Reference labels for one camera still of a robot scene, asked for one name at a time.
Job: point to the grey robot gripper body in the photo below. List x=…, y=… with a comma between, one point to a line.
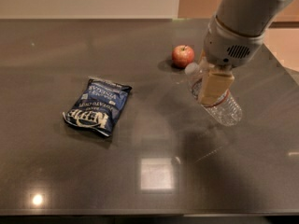
x=228, y=48

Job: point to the blue kettle chips bag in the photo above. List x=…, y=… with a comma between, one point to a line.
x=99, y=107

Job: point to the red apple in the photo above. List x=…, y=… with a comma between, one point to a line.
x=182, y=55

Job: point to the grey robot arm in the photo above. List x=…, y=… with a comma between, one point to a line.
x=247, y=17

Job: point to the clear plastic water bottle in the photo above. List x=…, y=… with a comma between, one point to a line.
x=226, y=111

